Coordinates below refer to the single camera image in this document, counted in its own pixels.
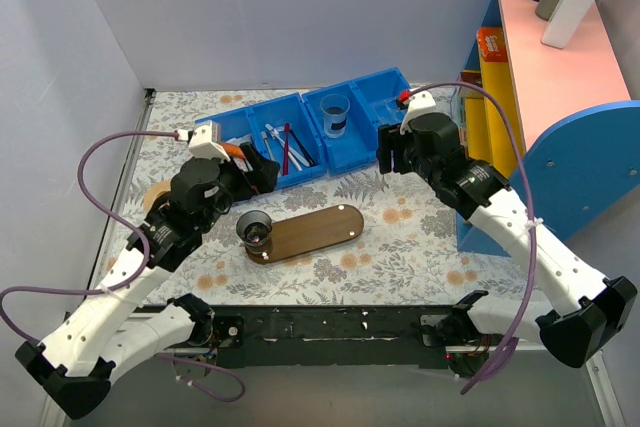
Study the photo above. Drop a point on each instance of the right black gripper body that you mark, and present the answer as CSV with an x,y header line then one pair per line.
x,y
391,148

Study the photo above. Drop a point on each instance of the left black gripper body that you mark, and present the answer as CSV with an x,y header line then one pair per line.
x,y
245,170

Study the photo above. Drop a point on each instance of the dark smoked plastic cup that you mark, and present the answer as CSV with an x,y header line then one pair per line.
x,y
254,228

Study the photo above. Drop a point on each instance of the clear textured acrylic holder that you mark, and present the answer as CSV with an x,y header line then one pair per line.
x,y
388,111

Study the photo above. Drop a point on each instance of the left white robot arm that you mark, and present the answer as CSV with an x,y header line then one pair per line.
x,y
78,363

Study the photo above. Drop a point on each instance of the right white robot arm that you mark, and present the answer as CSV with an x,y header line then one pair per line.
x,y
586,307

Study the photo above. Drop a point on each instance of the orange toothpaste tube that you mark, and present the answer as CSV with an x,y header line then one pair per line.
x,y
233,150

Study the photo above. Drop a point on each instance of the grey toothbrush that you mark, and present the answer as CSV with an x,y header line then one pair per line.
x,y
270,152

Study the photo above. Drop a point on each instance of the white toothbrush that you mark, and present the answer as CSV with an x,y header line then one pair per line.
x,y
275,134

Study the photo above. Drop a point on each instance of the red toothbrush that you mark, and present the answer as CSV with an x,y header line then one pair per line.
x,y
286,149

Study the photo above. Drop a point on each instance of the oval wooden tray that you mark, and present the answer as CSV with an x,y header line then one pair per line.
x,y
312,231

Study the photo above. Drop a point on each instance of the left blue divided bin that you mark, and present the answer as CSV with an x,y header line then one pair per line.
x,y
265,122

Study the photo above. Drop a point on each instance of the blue divided bin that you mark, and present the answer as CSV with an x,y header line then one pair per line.
x,y
356,148
265,122

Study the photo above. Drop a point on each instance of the right blue divided bin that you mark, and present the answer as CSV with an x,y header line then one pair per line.
x,y
356,148

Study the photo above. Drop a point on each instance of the clear plastic cup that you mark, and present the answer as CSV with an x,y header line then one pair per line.
x,y
335,108

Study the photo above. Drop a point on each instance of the floral table mat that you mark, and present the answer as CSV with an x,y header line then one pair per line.
x,y
407,253

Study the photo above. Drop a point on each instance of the orange snack box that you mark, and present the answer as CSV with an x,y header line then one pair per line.
x,y
491,44

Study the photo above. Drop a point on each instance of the blue pink shelf unit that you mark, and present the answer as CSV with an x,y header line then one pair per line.
x,y
578,123

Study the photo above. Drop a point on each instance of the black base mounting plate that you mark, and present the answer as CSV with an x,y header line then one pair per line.
x,y
269,336

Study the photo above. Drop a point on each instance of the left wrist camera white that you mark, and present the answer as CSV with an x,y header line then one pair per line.
x,y
203,142

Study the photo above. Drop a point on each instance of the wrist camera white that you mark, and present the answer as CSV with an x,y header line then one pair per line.
x,y
415,105
203,142

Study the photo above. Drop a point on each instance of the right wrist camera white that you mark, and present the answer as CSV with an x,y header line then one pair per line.
x,y
415,105

